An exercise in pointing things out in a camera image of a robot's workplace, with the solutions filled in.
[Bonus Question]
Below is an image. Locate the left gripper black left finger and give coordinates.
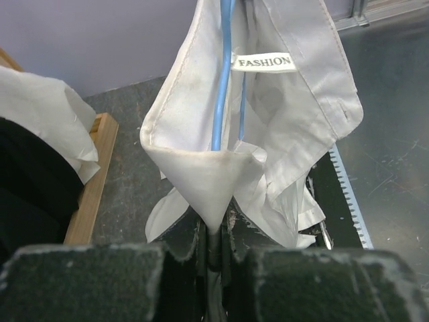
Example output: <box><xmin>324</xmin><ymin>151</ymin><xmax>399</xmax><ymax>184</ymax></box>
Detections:
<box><xmin>0</xmin><ymin>214</ymin><xmax>210</xmax><ymax>322</ymax></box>

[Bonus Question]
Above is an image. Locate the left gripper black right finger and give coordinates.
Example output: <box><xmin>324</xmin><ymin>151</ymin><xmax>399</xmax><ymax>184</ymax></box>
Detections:
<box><xmin>219</xmin><ymin>201</ymin><xmax>420</xmax><ymax>322</ymax></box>

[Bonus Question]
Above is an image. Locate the white shirt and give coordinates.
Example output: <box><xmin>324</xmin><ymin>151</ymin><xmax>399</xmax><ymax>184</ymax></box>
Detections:
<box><xmin>140</xmin><ymin>1</ymin><xmax>363</xmax><ymax>248</ymax></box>
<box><xmin>1</xmin><ymin>66</ymin><xmax>100</xmax><ymax>184</ymax></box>

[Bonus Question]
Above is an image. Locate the blue wire hanger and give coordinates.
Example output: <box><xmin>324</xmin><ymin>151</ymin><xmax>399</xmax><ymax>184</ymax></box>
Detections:
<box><xmin>210</xmin><ymin>1</ymin><xmax>236</xmax><ymax>151</ymax></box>

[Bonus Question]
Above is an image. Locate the white hanging shirt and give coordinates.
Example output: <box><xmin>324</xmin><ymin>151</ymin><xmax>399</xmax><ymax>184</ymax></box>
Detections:
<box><xmin>1</xmin><ymin>66</ymin><xmax>100</xmax><ymax>184</ymax></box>

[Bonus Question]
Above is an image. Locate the wooden clothes rack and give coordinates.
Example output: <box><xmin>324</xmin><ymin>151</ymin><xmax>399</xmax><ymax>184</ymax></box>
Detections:
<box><xmin>1</xmin><ymin>54</ymin><xmax>118</xmax><ymax>244</ymax></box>

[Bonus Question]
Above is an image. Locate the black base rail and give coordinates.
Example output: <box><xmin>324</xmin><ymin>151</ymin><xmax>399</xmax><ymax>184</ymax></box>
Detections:
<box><xmin>303</xmin><ymin>152</ymin><xmax>363</xmax><ymax>250</ymax></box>

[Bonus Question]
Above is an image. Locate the white slotted cable duct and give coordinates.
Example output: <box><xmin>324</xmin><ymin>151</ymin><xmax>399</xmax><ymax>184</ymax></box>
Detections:
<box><xmin>329</xmin><ymin>144</ymin><xmax>374</xmax><ymax>250</ymax></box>

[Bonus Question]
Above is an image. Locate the aluminium corner post right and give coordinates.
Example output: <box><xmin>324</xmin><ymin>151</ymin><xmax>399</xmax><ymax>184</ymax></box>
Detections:
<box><xmin>325</xmin><ymin>0</ymin><xmax>428</xmax><ymax>31</ymax></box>

